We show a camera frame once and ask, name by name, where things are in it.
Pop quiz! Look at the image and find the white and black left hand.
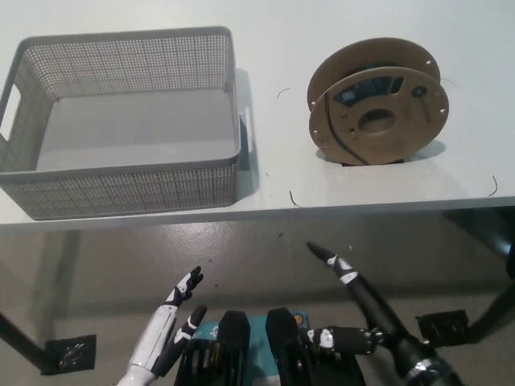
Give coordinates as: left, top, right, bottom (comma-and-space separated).
115, 265, 209, 386

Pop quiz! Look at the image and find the black and white right hand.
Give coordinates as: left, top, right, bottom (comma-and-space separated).
304, 240, 430, 372

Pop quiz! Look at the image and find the cardboard filament spool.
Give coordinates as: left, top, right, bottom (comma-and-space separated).
307, 36, 451, 166

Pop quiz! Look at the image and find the black floor tape patch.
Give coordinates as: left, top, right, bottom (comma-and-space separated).
416, 309, 470, 347
43, 333, 97, 375

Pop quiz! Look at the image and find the black robot body with teal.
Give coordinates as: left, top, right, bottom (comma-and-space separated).
175, 307, 367, 386

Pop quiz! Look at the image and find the grey table leg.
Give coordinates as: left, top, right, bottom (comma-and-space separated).
47, 228, 81, 335

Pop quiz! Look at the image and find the black slanted stand leg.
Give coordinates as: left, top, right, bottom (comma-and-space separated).
0, 311, 56, 375
466, 240, 515, 345

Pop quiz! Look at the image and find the grey perforated plastic basket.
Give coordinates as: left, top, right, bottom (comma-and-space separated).
0, 26, 255, 221

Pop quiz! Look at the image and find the black tape patch on table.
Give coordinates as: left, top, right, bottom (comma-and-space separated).
340, 159, 406, 167

